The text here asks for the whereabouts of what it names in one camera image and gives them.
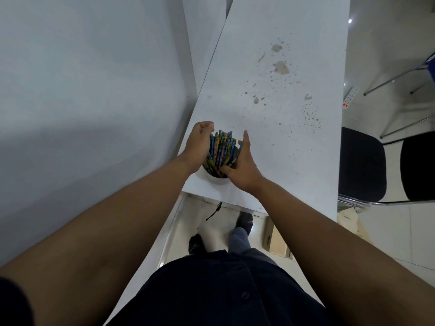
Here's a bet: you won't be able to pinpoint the person's left hand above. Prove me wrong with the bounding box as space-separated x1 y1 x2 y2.
180 121 215 174

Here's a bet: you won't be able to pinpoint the person's right hand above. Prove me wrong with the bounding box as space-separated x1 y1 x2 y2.
220 130 266 196

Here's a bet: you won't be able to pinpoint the bundle of colourful pencils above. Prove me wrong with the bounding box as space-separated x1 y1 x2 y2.
203 130 237 178

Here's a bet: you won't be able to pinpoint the person's left forearm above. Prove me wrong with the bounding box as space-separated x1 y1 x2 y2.
0 156 196 326

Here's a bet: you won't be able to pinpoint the person's right forearm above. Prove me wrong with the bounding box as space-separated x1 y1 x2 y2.
252 178 435 326

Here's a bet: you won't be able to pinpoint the white round cup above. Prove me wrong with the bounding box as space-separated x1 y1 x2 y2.
202 145 240 180

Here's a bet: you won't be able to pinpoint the person's black right shoe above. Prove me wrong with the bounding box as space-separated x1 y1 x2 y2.
235 212 254 236

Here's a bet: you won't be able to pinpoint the person's black shoe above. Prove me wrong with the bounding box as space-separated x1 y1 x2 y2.
188 233 205 256
235 212 254 236

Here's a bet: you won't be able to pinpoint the person's grey trousers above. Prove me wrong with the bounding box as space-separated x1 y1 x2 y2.
228 227 277 266

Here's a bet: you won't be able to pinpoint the person's black left shoe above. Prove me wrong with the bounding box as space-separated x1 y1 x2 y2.
188 233 205 256

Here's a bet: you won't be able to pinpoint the brown cardboard box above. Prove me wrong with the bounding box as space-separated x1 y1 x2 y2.
262 216 295 260

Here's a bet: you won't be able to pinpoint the person's dark shirt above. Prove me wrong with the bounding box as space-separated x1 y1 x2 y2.
0 249 335 326

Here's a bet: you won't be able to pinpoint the black padded chair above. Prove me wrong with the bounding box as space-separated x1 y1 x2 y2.
338 127 388 211
381 131 435 205

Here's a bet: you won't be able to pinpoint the beige crumpled paper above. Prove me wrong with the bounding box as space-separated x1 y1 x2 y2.
338 206 374 244

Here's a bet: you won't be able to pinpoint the white power strip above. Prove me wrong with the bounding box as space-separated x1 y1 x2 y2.
342 86 360 109

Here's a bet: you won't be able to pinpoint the black strap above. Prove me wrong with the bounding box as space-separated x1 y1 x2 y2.
205 202 223 222

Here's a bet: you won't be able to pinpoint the metal frame chair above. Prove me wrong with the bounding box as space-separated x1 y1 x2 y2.
363 52 435 139

